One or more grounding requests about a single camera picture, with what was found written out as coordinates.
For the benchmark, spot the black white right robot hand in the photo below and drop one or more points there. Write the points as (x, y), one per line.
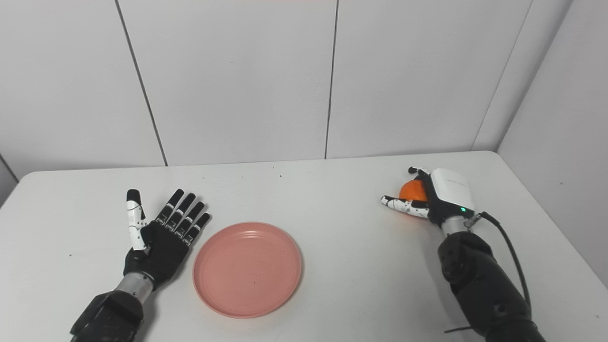
(451, 190)

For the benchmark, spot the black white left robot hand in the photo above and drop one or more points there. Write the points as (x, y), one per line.
(161, 251)

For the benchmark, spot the orange fruit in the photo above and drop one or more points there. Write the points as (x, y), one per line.
(411, 191)

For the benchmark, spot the pink round plate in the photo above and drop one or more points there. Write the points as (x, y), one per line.
(247, 270)

